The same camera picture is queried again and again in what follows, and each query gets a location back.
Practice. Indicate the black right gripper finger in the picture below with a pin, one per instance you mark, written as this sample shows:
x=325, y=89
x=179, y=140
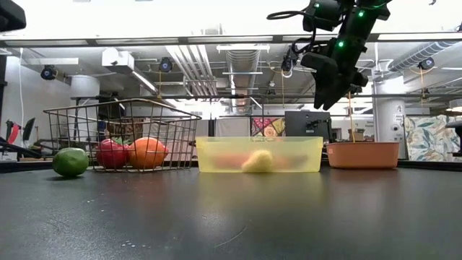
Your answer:
x=335, y=97
x=321, y=92

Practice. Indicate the large red chili pepper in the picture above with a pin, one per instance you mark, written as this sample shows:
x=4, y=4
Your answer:
x=292, y=161

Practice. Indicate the yellow pear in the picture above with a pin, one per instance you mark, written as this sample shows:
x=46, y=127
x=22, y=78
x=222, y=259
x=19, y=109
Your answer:
x=258, y=161

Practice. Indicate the large orange fruit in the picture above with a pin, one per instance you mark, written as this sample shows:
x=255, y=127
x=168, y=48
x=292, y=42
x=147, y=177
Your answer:
x=146, y=153

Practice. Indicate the red fruit with green leaves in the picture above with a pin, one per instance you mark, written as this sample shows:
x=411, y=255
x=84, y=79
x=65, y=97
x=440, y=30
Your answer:
x=111, y=154

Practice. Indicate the green lime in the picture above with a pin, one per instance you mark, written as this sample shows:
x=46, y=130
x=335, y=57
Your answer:
x=70, y=162

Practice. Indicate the black computer monitor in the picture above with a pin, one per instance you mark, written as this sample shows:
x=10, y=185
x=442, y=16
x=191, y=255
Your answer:
x=307, y=124

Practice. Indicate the cardboard box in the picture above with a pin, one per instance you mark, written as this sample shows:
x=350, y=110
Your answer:
x=361, y=135

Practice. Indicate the white pillar with signs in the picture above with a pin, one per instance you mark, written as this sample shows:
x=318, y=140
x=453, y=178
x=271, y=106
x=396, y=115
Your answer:
x=390, y=115

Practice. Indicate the orange plastic bowl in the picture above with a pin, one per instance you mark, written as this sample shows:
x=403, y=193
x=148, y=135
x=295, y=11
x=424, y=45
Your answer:
x=362, y=155

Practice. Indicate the colourful patterned tapestry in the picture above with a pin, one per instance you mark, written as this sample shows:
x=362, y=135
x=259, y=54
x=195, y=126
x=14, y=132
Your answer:
x=268, y=127

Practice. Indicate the floral mural panel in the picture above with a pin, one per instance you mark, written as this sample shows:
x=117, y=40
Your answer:
x=429, y=137

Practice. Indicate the translucent yellow plastic bin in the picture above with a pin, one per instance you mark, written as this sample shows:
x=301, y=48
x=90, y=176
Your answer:
x=209, y=148

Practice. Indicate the white ceiling unit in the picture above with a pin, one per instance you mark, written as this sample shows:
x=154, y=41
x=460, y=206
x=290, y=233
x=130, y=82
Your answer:
x=119, y=61

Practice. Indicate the plain white pillar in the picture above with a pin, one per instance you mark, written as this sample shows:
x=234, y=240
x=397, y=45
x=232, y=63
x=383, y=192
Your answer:
x=84, y=90

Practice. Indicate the black tilted screen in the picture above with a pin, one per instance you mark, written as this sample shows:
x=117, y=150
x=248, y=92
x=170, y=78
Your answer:
x=29, y=128

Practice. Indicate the black and red machine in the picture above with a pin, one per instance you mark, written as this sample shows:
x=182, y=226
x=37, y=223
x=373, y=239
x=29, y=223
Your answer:
x=14, y=133

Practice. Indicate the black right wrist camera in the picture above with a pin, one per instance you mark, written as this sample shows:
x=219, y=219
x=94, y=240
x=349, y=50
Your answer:
x=317, y=63

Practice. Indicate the corrugated silver duct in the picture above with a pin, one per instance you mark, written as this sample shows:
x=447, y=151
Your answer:
x=422, y=54

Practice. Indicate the silver ceiling duct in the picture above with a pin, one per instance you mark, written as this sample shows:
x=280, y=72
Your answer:
x=242, y=72

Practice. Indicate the aluminium overhead frame beam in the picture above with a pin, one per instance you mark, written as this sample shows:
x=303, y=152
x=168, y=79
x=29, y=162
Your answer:
x=234, y=39

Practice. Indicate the black horizontal frame bar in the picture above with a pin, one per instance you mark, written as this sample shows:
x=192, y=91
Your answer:
x=216, y=96

